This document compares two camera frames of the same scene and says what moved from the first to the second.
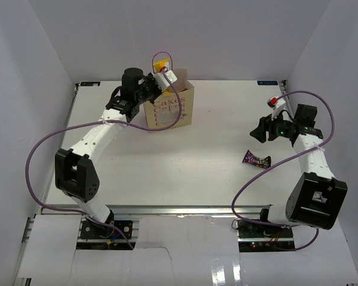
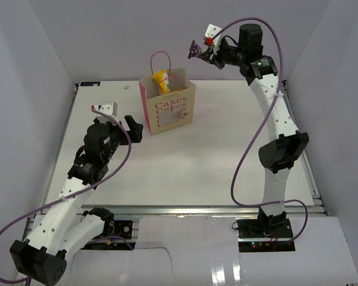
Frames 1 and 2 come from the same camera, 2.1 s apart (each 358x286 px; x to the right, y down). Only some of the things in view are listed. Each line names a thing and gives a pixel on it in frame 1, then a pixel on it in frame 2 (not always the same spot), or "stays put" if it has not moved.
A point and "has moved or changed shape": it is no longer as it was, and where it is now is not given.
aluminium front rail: (161, 210) stays put
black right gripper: (266, 124) to (216, 58)
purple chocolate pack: (265, 162) to (195, 49)
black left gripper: (151, 79) to (135, 131)
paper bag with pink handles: (164, 111) stays put
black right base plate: (257, 237) stays put
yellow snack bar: (157, 65) has moved or changed shape
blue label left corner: (90, 83) stays put
